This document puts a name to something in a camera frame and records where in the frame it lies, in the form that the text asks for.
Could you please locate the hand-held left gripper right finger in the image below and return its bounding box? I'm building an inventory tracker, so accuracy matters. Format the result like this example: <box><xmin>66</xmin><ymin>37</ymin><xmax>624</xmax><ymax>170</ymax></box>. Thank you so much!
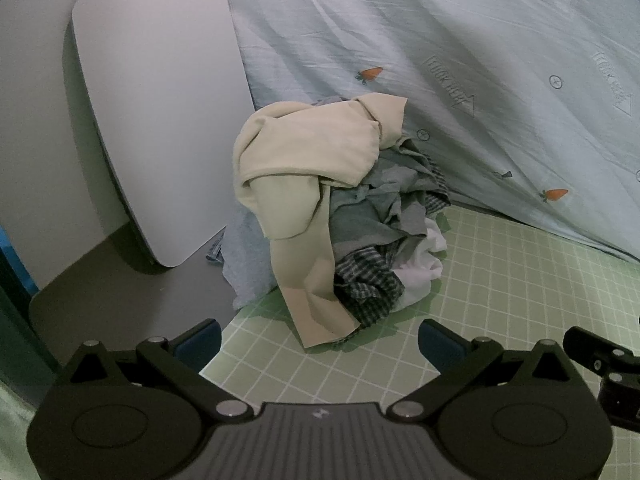
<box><xmin>385</xmin><ymin>318</ymin><xmax>584</xmax><ymax>424</ymax></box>

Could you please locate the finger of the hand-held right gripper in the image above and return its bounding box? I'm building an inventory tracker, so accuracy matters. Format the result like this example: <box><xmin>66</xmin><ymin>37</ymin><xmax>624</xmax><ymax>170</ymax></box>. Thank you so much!
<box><xmin>563</xmin><ymin>326</ymin><xmax>640</xmax><ymax>378</ymax></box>

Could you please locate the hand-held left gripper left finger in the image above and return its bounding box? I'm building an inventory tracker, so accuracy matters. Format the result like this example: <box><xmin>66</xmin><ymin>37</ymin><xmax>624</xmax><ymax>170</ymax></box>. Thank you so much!
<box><xmin>59</xmin><ymin>318</ymin><xmax>256</xmax><ymax>424</ymax></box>

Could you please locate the beige long-sleeved top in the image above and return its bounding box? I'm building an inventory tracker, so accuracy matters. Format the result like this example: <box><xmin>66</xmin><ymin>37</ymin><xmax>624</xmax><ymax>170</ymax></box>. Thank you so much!
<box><xmin>233</xmin><ymin>92</ymin><xmax>408</xmax><ymax>349</ymax></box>

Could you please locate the white garment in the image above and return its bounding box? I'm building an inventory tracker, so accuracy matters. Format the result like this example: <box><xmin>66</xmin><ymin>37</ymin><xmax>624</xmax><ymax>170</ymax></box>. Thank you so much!
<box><xmin>391</xmin><ymin>215</ymin><xmax>449</xmax><ymax>311</ymax></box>

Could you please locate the green grid bed sheet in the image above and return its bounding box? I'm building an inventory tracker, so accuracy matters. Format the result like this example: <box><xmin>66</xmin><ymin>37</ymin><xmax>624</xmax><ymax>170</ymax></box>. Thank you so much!
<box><xmin>197</xmin><ymin>200</ymin><xmax>640</xmax><ymax>461</ymax></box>

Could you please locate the light blue garment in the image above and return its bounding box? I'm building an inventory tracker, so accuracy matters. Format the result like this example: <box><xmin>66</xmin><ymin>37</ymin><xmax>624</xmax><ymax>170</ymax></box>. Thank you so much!
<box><xmin>205</xmin><ymin>210</ymin><xmax>282</xmax><ymax>312</ymax></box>

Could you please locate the dark plaid shirt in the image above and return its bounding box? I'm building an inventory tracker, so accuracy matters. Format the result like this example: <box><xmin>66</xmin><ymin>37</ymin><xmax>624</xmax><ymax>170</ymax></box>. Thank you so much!
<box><xmin>332</xmin><ymin>157</ymin><xmax>452</xmax><ymax>336</ymax></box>

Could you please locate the grey garment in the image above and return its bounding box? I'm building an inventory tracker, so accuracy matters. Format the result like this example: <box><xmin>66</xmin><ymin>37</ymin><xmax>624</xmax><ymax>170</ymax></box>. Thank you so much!
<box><xmin>320</xmin><ymin>139</ymin><xmax>451</xmax><ymax>262</ymax></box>

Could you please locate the blue object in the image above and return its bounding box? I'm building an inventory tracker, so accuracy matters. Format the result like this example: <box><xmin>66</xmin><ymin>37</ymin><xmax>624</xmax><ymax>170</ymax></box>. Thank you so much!
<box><xmin>0</xmin><ymin>227</ymin><xmax>41</xmax><ymax>293</ymax></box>

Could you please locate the white rounded board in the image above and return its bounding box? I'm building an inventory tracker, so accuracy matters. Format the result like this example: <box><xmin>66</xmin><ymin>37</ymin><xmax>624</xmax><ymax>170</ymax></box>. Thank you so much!
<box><xmin>71</xmin><ymin>0</ymin><xmax>257</xmax><ymax>275</ymax></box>

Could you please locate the light blue printed blanket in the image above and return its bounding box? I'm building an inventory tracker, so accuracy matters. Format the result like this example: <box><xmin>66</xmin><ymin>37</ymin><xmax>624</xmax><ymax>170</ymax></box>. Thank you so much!
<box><xmin>80</xmin><ymin>0</ymin><xmax>640</xmax><ymax>267</ymax></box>

